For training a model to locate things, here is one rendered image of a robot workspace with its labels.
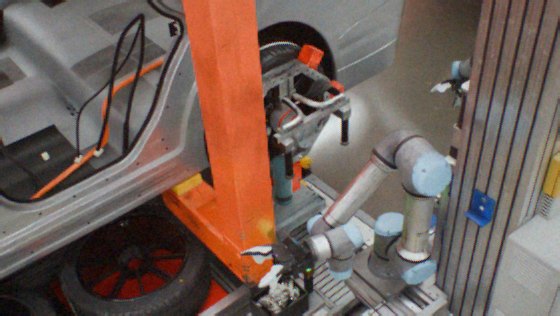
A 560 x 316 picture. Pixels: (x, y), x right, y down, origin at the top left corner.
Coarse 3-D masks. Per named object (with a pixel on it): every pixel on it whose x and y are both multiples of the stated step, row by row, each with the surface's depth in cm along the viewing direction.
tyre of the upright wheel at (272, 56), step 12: (264, 36) 292; (276, 36) 297; (264, 48) 282; (276, 48) 282; (288, 48) 284; (300, 48) 291; (264, 60) 277; (276, 60) 281; (288, 60) 286; (264, 72) 280; (204, 132) 292
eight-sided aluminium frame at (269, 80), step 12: (276, 72) 279; (288, 72) 278; (300, 72) 283; (312, 72) 289; (264, 84) 271; (276, 84) 276; (324, 96) 303; (324, 120) 311; (312, 144) 315; (300, 156) 314
